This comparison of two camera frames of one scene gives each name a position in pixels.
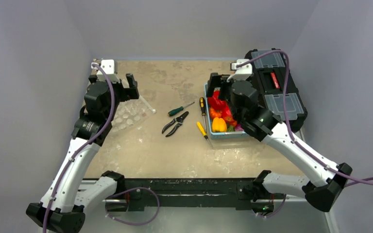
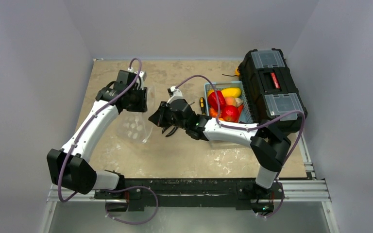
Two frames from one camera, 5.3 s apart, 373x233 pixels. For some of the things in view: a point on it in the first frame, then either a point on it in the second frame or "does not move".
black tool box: [276, 84] does not move
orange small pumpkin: [214, 113] does not move
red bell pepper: [214, 102] does not move
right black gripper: [220, 86] to [162, 114]
